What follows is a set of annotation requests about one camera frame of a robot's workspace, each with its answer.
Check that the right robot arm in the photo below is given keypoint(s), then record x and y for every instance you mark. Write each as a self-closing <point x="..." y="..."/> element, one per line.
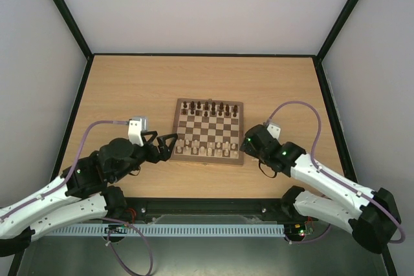
<point x="371" y="217"/>

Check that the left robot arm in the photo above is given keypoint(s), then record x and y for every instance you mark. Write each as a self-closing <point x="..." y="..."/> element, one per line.
<point x="84" y="191"/>

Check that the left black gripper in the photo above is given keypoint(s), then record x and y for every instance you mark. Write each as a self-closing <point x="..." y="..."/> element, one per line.
<point x="165" y="153"/>

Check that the wooden chess board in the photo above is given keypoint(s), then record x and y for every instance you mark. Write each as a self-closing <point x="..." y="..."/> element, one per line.
<point x="209" y="129"/>

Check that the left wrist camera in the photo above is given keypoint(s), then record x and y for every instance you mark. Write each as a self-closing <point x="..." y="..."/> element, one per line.
<point x="137" y="125"/>

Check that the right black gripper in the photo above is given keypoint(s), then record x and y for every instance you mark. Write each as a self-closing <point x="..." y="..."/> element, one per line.
<point x="250" y="144"/>

